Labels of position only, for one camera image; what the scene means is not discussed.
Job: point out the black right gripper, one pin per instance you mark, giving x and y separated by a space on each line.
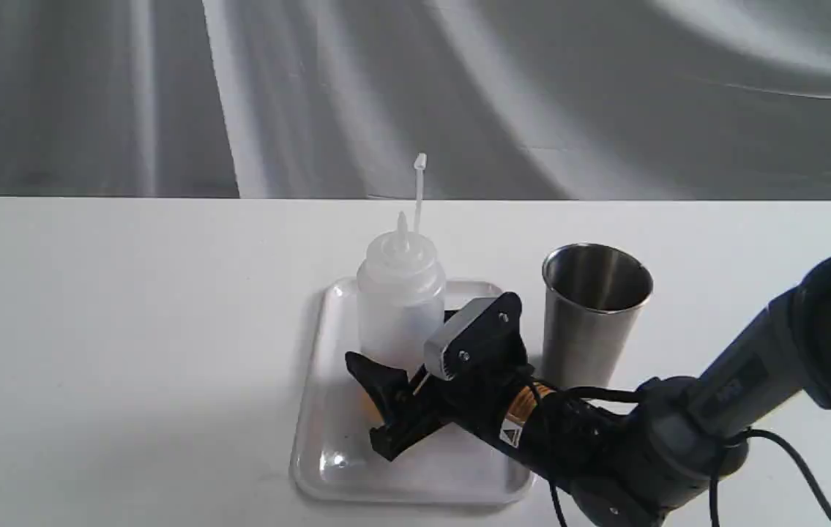
477 375

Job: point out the clear plastic squeeze bottle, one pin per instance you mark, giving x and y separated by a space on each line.
401 285

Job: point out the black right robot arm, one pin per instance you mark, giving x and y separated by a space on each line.
627 458

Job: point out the stainless steel cup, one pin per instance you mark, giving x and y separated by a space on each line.
593 296

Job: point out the white plastic tray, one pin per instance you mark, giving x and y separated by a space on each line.
333 460

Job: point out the grey backdrop cloth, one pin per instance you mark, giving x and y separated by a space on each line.
512 100

